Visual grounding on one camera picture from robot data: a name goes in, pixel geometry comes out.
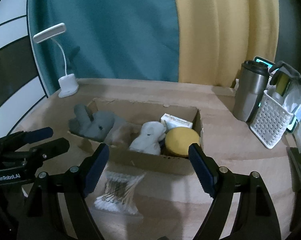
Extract steel travel mug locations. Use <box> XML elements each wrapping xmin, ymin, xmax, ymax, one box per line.
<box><xmin>233</xmin><ymin>60</ymin><xmax>269</xmax><ymax>122</ymax></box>

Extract bag of cotton swabs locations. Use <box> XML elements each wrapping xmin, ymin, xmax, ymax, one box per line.
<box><xmin>94</xmin><ymin>171</ymin><xmax>146</xmax><ymax>216</ymax></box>

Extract white socks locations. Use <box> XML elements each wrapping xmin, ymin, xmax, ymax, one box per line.
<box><xmin>129</xmin><ymin>121</ymin><xmax>166</xmax><ymax>155</ymax></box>

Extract grey socks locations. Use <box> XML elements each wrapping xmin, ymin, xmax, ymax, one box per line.
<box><xmin>68</xmin><ymin>104</ymin><xmax>126</xmax><ymax>142</ymax></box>

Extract white desk lamp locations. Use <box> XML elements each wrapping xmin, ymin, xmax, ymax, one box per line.
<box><xmin>32</xmin><ymin>23</ymin><xmax>79</xmax><ymax>98</ymax></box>

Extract yellow curtain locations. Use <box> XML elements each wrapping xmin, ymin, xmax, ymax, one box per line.
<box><xmin>175</xmin><ymin>0</ymin><xmax>279</xmax><ymax>87</ymax></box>

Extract white perforated plastic basket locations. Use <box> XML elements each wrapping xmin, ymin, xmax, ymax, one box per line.
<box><xmin>249</xmin><ymin>90</ymin><xmax>293</xmax><ymax>149</ymax></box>

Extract crumpled clear plastic bag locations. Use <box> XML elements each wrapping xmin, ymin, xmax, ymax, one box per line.
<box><xmin>283</xmin><ymin>80</ymin><xmax>301</xmax><ymax>121</ymax></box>

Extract small white carton box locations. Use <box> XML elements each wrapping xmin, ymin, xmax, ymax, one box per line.
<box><xmin>160</xmin><ymin>113</ymin><xmax>193</xmax><ymax>131</ymax></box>

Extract teal curtain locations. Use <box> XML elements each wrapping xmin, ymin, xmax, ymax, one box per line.
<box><xmin>27</xmin><ymin>0</ymin><xmax>179</xmax><ymax>94</ymax></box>

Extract clear bag of snacks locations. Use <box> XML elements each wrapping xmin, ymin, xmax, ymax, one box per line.
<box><xmin>104</xmin><ymin>122</ymin><xmax>141</xmax><ymax>148</ymax></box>

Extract yellow lidded red can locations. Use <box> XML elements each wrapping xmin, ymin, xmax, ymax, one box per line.
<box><xmin>165</xmin><ymin>127</ymin><xmax>200</xmax><ymax>158</ymax></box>

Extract dark grey cloth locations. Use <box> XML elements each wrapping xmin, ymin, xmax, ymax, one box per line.
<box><xmin>269</xmin><ymin>61</ymin><xmax>301</xmax><ymax>85</ymax></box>

